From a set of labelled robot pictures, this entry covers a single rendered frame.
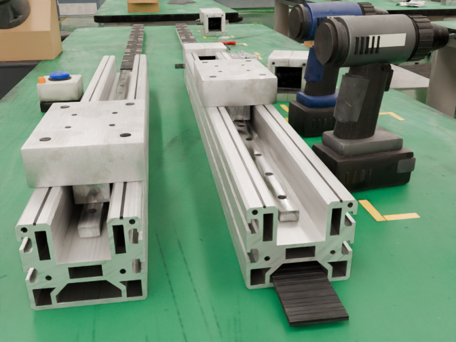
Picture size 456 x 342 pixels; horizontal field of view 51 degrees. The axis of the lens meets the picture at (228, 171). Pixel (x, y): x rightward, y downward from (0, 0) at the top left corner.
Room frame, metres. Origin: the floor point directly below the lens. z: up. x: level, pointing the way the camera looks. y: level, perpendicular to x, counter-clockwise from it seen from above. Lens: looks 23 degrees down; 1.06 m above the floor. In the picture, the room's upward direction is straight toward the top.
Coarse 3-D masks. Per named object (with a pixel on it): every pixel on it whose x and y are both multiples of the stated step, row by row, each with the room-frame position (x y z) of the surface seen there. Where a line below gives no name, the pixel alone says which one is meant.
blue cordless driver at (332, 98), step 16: (304, 16) 0.79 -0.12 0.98; (320, 16) 0.80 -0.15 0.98; (336, 16) 0.80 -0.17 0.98; (304, 32) 0.79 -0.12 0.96; (320, 64) 0.81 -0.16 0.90; (320, 80) 0.81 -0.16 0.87; (336, 80) 0.83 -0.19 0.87; (304, 96) 0.82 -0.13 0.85; (320, 96) 0.81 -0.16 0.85; (336, 96) 0.81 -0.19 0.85; (288, 112) 0.85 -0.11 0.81; (304, 112) 0.79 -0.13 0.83; (320, 112) 0.79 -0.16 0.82; (304, 128) 0.79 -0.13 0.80; (320, 128) 0.79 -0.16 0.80
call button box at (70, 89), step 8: (48, 80) 0.98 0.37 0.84; (56, 80) 0.98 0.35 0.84; (64, 80) 0.98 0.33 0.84; (72, 80) 0.98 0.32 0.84; (80, 80) 1.01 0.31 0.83; (40, 88) 0.95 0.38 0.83; (48, 88) 0.96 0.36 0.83; (56, 88) 0.96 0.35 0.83; (64, 88) 0.96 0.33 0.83; (72, 88) 0.96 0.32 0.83; (80, 88) 1.00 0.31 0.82; (40, 96) 0.95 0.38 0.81; (48, 96) 0.96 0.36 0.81; (56, 96) 0.96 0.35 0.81; (64, 96) 0.96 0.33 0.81; (72, 96) 0.96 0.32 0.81; (80, 96) 0.98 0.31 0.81; (40, 104) 0.95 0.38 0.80; (48, 104) 0.96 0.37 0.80
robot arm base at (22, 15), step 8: (8, 0) 1.52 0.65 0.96; (16, 0) 1.55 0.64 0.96; (24, 0) 1.59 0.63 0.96; (0, 8) 1.52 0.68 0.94; (8, 8) 1.53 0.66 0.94; (16, 8) 1.55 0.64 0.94; (24, 8) 1.58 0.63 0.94; (0, 16) 1.53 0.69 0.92; (8, 16) 1.54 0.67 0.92; (16, 16) 1.56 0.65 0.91; (24, 16) 1.58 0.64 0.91; (0, 24) 1.54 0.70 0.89; (8, 24) 1.54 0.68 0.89; (16, 24) 1.56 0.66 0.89
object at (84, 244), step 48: (96, 96) 0.75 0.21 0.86; (144, 96) 0.75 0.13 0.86; (48, 192) 0.40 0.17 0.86; (144, 192) 0.45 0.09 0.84; (48, 240) 0.34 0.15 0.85; (96, 240) 0.38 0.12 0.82; (144, 240) 0.38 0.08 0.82; (48, 288) 0.36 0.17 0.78; (96, 288) 0.36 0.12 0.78; (144, 288) 0.35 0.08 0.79
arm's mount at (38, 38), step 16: (32, 0) 1.65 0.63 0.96; (48, 0) 1.65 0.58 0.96; (32, 16) 1.60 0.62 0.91; (48, 16) 1.61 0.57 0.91; (0, 32) 1.54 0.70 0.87; (16, 32) 1.55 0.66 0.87; (32, 32) 1.56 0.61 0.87; (48, 32) 1.57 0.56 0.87; (0, 48) 1.54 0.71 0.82; (16, 48) 1.55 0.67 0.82; (32, 48) 1.56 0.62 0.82; (48, 48) 1.57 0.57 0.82
